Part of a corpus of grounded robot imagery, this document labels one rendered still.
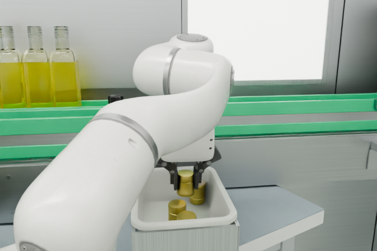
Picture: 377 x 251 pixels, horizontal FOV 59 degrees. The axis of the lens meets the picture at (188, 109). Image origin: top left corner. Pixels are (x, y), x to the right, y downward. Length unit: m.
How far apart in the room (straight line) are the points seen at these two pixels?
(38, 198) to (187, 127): 0.17
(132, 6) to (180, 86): 0.50
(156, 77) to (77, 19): 0.51
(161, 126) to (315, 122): 0.59
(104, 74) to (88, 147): 0.63
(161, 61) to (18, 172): 0.40
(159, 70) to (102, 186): 0.22
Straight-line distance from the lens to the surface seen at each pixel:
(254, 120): 0.82
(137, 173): 0.31
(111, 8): 0.92
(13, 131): 0.73
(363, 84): 1.17
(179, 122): 0.36
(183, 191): 0.67
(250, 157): 0.83
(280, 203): 0.81
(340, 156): 0.93
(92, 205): 0.27
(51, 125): 0.70
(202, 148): 0.61
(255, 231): 0.70
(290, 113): 0.85
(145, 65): 0.46
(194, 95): 0.37
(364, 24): 1.15
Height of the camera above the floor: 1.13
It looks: 13 degrees down
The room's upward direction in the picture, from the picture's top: straight up
